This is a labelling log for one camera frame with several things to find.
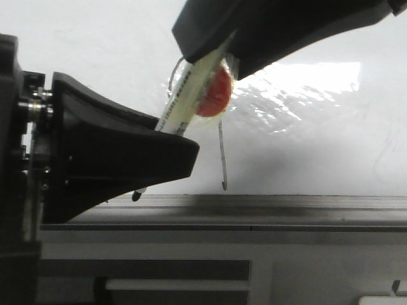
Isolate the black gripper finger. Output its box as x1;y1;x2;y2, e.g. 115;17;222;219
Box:
172;0;406;79

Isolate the white whiteboard marker pen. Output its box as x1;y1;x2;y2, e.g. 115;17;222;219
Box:
132;31;239;202

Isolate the white whiteboard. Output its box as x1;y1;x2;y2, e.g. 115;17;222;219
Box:
1;1;406;196

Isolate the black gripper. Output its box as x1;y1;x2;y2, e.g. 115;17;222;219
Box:
1;34;199;304

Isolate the white box bottom right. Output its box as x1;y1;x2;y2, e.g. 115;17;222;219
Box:
358;296;407;305

